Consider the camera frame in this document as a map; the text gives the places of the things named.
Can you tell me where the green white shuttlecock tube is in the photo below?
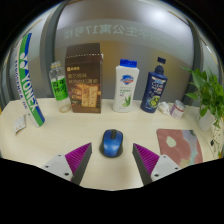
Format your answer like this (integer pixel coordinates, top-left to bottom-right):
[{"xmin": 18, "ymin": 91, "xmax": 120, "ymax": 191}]
[{"xmin": 13, "ymin": 32, "xmax": 46, "ymax": 129}]

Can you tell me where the white body wash bottle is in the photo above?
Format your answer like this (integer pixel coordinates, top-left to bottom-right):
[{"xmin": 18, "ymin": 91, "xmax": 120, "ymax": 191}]
[{"xmin": 112, "ymin": 58, "xmax": 140, "ymax": 114}]

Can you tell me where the dark blue pump shampoo bottle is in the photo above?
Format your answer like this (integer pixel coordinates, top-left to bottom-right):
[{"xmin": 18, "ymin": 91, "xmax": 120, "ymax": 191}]
[{"xmin": 139, "ymin": 56, "xmax": 169, "ymax": 114}]

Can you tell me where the clear green-label drink bottle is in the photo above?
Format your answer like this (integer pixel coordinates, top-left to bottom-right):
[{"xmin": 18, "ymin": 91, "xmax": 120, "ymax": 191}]
[{"xmin": 48, "ymin": 60, "xmax": 72, "ymax": 114}]

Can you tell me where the potted green pothos plant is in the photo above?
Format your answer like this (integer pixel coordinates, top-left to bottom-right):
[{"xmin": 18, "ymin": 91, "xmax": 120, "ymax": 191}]
[{"xmin": 181, "ymin": 65, "xmax": 224, "ymax": 158}]

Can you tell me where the blue computer mouse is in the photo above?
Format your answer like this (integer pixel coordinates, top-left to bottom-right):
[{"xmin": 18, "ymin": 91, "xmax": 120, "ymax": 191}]
[{"xmin": 99, "ymin": 128, "xmax": 125, "ymax": 158}]

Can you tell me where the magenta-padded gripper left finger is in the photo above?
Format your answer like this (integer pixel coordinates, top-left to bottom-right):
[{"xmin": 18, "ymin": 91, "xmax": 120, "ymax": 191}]
[{"xmin": 41, "ymin": 142, "xmax": 93, "ymax": 185}]

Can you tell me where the brown snack box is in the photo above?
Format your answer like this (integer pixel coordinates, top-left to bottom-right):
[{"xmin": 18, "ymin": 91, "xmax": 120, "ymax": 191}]
[{"xmin": 64, "ymin": 42, "xmax": 104, "ymax": 114}]

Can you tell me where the floral pastel mouse pad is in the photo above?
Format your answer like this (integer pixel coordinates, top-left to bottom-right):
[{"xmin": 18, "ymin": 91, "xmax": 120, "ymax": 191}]
[{"xmin": 155, "ymin": 128, "xmax": 204, "ymax": 169}]

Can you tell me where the small white pink jar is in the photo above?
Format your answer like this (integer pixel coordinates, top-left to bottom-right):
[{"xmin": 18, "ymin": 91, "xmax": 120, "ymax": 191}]
[{"xmin": 169, "ymin": 99, "xmax": 187, "ymax": 120}]

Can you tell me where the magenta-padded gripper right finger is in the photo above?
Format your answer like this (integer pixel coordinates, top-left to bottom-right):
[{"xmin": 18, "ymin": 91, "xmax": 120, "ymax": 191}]
[{"xmin": 132, "ymin": 143, "xmax": 183, "ymax": 186}]

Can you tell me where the small white packet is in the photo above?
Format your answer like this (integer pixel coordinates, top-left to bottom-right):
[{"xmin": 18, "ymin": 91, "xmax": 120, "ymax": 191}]
[{"xmin": 13, "ymin": 114, "xmax": 28, "ymax": 135}]

